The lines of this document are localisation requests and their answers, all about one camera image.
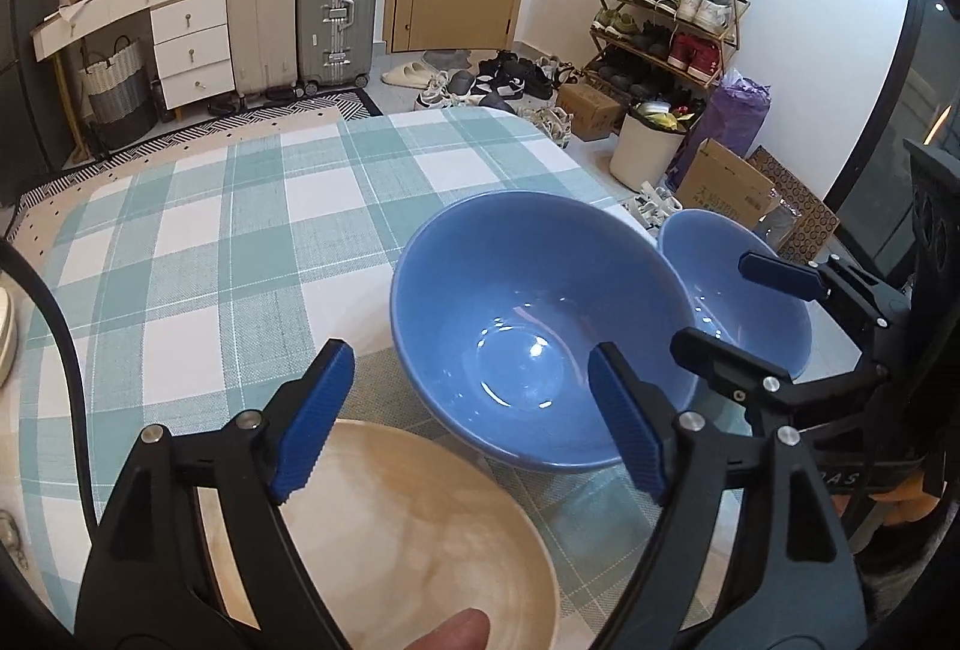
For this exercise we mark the woven laundry basket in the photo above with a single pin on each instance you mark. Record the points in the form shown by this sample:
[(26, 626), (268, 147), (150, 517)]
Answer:
[(116, 95)]

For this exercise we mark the brown cardboard box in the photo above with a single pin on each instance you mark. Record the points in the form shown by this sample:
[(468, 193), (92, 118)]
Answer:
[(592, 110)]

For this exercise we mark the white trash bin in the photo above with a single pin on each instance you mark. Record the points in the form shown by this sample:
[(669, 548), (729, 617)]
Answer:
[(645, 151)]

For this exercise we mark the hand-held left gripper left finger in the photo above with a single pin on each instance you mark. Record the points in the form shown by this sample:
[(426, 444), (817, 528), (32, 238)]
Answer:
[(315, 421)]

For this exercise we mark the white sneakers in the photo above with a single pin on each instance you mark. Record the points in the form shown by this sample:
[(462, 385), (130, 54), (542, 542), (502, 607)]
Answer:
[(654, 206)]

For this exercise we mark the large flat cardboard box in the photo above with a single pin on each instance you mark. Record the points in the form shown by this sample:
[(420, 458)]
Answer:
[(724, 185)]

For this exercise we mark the white suitcase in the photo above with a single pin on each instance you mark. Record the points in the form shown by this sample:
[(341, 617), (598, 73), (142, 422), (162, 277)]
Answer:
[(262, 13)]

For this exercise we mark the teal checked tablecloth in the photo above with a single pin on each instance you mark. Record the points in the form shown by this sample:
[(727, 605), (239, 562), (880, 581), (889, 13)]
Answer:
[(225, 290)]

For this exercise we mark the small blue bowl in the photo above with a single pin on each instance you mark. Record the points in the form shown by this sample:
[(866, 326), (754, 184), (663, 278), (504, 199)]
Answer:
[(712, 313)]

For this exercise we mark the white vanity desk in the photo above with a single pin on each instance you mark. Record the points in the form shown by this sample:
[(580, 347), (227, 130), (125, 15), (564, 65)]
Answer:
[(187, 43)]

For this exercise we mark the person's left hand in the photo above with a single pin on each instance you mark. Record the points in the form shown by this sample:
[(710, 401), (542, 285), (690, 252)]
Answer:
[(450, 631)]

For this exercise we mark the person's right hand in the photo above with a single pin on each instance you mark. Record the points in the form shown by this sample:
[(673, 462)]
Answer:
[(911, 504)]

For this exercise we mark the large blue bowl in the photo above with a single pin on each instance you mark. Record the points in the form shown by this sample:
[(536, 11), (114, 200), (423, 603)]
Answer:
[(510, 290)]

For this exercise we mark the silver suitcase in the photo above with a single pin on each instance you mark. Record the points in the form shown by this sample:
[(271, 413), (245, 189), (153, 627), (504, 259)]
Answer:
[(337, 13)]

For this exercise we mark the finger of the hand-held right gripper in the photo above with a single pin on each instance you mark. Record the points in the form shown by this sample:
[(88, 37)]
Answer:
[(757, 391), (780, 275)]

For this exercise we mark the pile of shoes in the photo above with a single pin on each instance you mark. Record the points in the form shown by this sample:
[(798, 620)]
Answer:
[(510, 80)]

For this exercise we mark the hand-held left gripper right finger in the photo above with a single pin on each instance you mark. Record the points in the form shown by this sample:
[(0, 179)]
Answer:
[(626, 421)]

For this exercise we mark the dark glass door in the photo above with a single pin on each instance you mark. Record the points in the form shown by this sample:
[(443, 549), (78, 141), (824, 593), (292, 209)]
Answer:
[(892, 133)]

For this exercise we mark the metal shoe rack with shoes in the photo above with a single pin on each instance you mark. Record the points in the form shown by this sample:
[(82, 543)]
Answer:
[(675, 20)]

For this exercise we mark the clear earbuds case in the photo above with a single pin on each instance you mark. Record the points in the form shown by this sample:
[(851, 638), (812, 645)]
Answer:
[(9, 534)]

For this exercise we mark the brown patterned board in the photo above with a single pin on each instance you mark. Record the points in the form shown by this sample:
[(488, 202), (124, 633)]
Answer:
[(806, 215)]

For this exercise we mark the large cream plate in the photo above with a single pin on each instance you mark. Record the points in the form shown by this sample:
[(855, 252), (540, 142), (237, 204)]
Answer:
[(420, 530)]

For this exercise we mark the purple bag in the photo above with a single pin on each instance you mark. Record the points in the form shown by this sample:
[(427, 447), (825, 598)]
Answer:
[(731, 129)]

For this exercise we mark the beige slippers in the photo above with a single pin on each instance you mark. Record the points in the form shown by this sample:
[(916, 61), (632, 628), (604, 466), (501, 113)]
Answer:
[(412, 74)]

